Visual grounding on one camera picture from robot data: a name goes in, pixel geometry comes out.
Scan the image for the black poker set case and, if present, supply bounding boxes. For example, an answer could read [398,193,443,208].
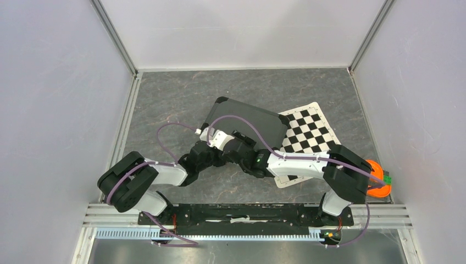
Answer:
[200,96,290,150]

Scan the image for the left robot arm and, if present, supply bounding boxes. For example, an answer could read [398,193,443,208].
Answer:
[97,141,226,224]

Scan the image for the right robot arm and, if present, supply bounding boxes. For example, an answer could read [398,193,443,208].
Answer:
[211,131,371,224]

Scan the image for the black white checkered mat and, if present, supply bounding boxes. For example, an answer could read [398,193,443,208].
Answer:
[273,102,343,189]

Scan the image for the orange tape dispenser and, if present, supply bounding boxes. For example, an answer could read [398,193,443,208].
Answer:
[365,159,393,199]

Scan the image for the green toy block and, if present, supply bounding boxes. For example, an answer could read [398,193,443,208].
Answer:
[383,175,392,185]

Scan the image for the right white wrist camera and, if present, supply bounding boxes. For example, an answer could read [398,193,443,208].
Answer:
[208,130,234,151]

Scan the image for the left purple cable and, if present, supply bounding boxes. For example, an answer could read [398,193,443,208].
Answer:
[106,122,200,248]

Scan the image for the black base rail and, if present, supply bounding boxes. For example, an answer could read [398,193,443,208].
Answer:
[156,203,354,235]

